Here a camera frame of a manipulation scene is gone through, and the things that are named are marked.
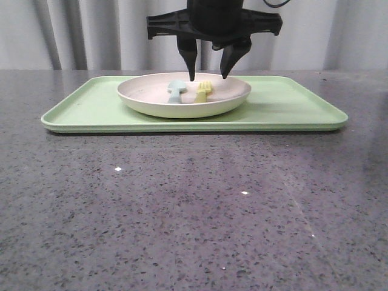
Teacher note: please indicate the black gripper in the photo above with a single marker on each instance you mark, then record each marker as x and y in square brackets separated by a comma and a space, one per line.
[226, 24]

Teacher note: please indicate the yellow plastic fork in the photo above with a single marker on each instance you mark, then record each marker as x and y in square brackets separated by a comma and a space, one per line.
[203, 91]

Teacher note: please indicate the beige round plate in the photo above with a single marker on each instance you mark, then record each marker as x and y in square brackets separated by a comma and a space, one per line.
[150, 94]

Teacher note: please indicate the light blue plastic spoon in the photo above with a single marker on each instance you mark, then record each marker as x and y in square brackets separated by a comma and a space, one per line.
[175, 88]

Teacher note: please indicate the green plastic serving tray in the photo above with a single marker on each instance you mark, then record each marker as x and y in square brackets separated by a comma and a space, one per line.
[275, 104]

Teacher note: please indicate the grey pleated curtain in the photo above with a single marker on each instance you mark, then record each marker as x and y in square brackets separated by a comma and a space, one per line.
[112, 35]

